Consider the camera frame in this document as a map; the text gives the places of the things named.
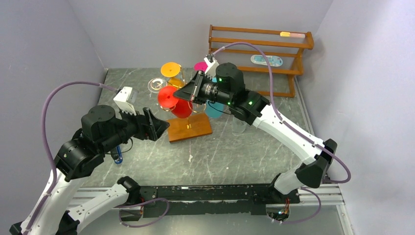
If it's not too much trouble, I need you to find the pink wine glass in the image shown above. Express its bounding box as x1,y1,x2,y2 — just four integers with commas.
193,61,208,72

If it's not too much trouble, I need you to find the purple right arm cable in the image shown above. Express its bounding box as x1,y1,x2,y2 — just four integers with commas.
210,41,352,185

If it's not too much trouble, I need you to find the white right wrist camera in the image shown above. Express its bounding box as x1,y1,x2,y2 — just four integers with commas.
204,54,219,79

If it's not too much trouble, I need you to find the light blue wine glass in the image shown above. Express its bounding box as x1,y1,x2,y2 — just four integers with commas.
205,77,225,118

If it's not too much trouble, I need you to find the clear wine glass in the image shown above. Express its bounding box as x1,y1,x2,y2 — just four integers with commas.
147,77,168,94
231,117,247,137

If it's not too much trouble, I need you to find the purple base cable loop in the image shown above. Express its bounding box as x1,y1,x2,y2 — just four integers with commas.
108,198,170,228

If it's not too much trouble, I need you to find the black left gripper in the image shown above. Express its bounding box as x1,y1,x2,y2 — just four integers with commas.
101,103,170,153

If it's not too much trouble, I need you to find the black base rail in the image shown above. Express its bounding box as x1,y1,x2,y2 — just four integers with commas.
120,176,300,221

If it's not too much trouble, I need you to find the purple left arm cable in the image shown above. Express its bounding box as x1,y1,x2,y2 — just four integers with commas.
23,81,119,234

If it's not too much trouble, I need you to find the yellow pink tube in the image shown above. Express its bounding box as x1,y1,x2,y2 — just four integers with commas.
279,31,306,39

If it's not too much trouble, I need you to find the light blue packaged item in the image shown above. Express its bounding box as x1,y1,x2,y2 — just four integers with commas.
250,54,283,67

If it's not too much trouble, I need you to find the blue black clip tool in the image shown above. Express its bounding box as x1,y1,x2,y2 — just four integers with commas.
110,145,123,165

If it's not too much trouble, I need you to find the red wine glass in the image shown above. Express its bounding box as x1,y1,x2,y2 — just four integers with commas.
158,86,193,118

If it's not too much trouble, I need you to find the brown wooden shelf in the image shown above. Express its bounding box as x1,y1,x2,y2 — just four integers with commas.
208,25,315,97

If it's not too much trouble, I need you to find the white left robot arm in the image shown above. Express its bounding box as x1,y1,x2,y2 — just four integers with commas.
9,105,169,235

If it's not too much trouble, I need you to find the gold wire wine glass rack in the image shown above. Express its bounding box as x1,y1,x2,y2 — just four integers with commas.
152,65,214,143

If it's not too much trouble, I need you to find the orange wine glass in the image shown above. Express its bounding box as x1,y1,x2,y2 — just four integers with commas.
161,62,185,89

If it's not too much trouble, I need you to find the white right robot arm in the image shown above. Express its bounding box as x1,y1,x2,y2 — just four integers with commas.
173,63,337,203

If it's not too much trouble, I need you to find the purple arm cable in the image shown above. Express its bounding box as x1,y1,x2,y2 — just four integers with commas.
210,41,352,185
23,81,119,234

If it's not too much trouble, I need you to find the clear wine glass on rack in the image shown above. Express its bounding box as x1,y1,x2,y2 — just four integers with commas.
147,77,168,94

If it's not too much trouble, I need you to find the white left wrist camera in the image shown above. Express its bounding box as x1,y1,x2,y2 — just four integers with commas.
113,86,138,116

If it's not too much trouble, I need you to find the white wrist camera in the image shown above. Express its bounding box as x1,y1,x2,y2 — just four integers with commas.
204,54,219,79
113,86,138,116

